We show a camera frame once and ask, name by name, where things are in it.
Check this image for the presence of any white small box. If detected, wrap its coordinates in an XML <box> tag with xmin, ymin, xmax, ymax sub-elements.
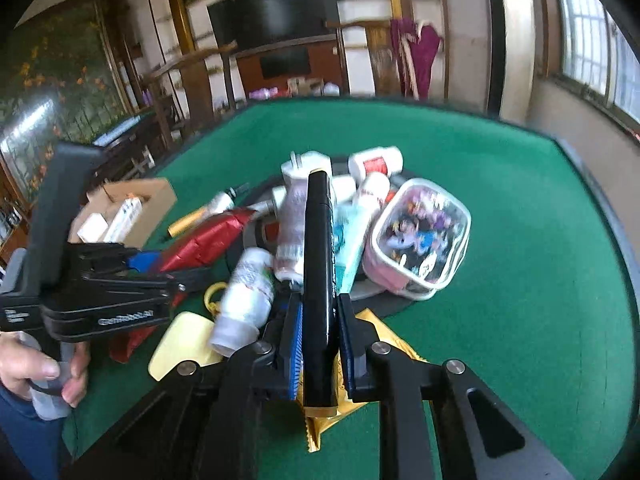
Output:
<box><xmin>77</xmin><ymin>212</ymin><xmax>108</xmax><ymax>243</ymax></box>

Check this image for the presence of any yellow gold foil packet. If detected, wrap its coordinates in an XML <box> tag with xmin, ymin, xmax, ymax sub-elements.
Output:
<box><xmin>296</xmin><ymin>309</ymin><xmax>426</xmax><ymax>453</ymax></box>

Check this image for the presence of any white round bottle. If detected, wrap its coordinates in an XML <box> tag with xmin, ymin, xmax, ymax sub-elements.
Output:
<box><xmin>209</xmin><ymin>247</ymin><xmax>274</xmax><ymax>358</ymax></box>

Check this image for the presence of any L'Occitane hand cream tube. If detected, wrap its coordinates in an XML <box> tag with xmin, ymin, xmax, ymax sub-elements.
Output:
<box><xmin>273</xmin><ymin>178</ymin><xmax>308</xmax><ymax>284</ymax></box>

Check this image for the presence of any pale yellow soap bar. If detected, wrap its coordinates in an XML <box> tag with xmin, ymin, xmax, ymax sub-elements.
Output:
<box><xmin>148</xmin><ymin>311</ymin><xmax>222</xmax><ymax>382</ymax></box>

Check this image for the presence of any teal white tube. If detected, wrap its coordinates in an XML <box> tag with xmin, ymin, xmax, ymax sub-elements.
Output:
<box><xmin>334</xmin><ymin>194</ymin><xmax>380</xmax><ymax>295</ymax></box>

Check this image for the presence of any cartoon print clear pouch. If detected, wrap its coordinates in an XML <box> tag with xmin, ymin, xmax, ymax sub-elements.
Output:
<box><xmin>361</xmin><ymin>178</ymin><xmax>472</xmax><ymax>301</ymax></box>

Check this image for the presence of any red glossy pouch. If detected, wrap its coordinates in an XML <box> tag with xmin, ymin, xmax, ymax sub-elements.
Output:
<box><xmin>108</xmin><ymin>208</ymin><xmax>257</xmax><ymax>364</ymax></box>

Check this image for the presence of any white red cream tube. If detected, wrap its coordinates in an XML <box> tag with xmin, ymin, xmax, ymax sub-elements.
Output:
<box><xmin>355</xmin><ymin>172</ymin><xmax>390</xmax><ymax>209</ymax></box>

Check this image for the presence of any yellow black pen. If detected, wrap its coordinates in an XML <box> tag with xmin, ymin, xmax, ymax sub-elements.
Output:
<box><xmin>167</xmin><ymin>183</ymin><xmax>250</xmax><ymax>238</ymax></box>

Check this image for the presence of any white power adapter plug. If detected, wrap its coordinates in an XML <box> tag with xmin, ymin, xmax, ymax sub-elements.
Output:
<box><xmin>281</xmin><ymin>151</ymin><xmax>333</xmax><ymax>185</ymax></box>

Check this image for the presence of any white red small bottle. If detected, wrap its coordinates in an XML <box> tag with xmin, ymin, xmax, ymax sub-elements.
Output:
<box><xmin>347</xmin><ymin>146</ymin><xmax>404</xmax><ymax>183</ymax></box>

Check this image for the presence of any white blue toothpaste box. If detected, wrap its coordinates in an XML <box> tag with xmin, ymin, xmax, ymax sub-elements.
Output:
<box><xmin>103</xmin><ymin>196</ymin><xmax>143</xmax><ymax>243</ymax></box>

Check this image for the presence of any blue sleeve forearm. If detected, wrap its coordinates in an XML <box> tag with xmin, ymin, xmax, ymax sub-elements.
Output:
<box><xmin>1</xmin><ymin>386</ymin><xmax>70</xmax><ymax>479</ymax></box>

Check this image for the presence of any person's left hand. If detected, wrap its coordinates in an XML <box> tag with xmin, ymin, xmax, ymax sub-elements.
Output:
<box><xmin>1</xmin><ymin>333</ymin><xmax>90</xmax><ymax>408</ymax></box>

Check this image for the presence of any round table centre control panel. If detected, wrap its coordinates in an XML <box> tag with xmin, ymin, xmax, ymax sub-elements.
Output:
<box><xmin>224</xmin><ymin>174</ymin><xmax>412</xmax><ymax>318</ymax></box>

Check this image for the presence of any brown cardboard box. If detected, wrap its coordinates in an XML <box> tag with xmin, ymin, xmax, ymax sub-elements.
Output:
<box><xmin>68</xmin><ymin>178</ymin><xmax>177</xmax><ymax>248</ymax></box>

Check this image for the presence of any flower landscape painting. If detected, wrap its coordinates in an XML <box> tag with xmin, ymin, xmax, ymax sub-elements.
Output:
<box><xmin>1</xmin><ymin>0</ymin><xmax>130</xmax><ymax>205</ymax></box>

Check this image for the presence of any wooden armchair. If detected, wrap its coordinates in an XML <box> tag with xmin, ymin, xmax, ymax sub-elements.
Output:
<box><xmin>143</xmin><ymin>41</ymin><xmax>238</xmax><ymax>152</ymax></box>

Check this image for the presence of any wooden chair with purple cloth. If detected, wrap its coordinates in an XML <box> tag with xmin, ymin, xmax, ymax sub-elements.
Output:
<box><xmin>325</xmin><ymin>15</ymin><xmax>446</xmax><ymax>101</ymax></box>

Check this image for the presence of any purple cloth on chair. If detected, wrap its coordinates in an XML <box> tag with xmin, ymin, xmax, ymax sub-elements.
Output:
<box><xmin>390</xmin><ymin>18</ymin><xmax>442</xmax><ymax>101</ymax></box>

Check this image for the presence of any white standing air conditioner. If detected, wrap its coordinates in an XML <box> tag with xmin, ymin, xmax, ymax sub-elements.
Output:
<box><xmin>487</xmin><ymin>0</ymin><xmax>536</xmax><ymax>125</ymax></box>

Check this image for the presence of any black wall television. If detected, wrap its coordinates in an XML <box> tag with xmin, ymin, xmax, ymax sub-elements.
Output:
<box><xmin>207</xmin><ymin>0</ymin><xmax>338</xmax><ymax>52</ymax></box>

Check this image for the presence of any window with metal frame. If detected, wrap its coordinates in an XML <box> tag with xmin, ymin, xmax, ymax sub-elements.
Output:
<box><xmin>559</xmin><ymin>0</ymin><xmax>639</xmax><ymax>139</ymax></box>

